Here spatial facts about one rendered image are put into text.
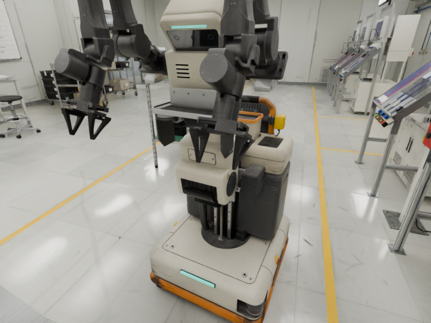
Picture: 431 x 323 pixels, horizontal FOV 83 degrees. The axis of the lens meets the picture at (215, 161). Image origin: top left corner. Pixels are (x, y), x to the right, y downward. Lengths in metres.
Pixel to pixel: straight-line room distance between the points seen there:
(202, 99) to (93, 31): 0.36
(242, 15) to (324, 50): 9.13
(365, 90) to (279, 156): 4.68
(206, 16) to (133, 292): 1.38
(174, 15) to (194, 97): 0.25
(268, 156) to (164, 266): 0.75
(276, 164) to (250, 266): 0.50
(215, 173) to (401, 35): 5.12
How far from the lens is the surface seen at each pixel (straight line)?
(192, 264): 1.29
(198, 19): 0.79
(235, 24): 0.57
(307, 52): 9.66
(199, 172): 0.94
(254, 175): 1.02
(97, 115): 0.76
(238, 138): 0.50
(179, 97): 0.90
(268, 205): 1.25
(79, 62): 0.78
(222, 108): 0.53
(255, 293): 1.20
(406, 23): 5.75
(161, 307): 1.51
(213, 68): 0.48
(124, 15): 0.91
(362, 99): 5.73
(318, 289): 1.65
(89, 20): 0.83
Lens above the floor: 1.23
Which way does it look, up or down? 25 degrees down
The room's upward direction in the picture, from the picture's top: straight up
